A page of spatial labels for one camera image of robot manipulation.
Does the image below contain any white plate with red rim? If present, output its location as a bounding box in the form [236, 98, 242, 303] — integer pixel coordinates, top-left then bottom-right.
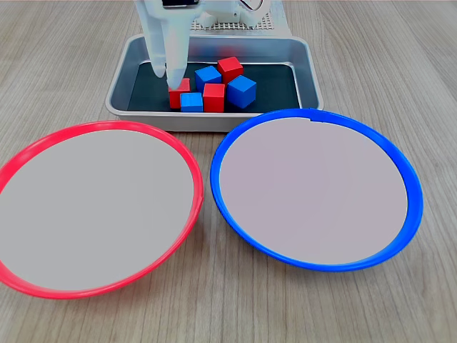
[0, 120, 205, 300]

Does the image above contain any pale perforated base plate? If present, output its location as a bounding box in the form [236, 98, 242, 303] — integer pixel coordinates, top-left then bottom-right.
[188, 10, 276, 36]

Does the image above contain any small red cube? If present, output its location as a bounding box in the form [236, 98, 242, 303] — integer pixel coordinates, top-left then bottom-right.
[202, 83, 226, 113]
[168, 77, 191, 109]
[216, 56, 244, 85]

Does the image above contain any steel tray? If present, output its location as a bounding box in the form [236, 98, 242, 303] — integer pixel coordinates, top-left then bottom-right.
[105, 34, 325, 132]

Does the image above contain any black tray mat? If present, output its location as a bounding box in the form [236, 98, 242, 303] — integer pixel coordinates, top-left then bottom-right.
[127, 61, 303, 112]

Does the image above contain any small blue cube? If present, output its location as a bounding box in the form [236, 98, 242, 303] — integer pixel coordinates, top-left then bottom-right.
[194, 65, 223, 93]
[226, 74, 258, 109]
[180, 91, 204, 113]

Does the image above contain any white plate with blue rim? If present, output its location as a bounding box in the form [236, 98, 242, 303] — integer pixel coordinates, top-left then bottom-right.
[209, 108, 424, 273]

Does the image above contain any translucent masking tape strip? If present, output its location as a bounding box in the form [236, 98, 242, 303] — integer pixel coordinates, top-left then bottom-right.
[274, 0, 291, 36]

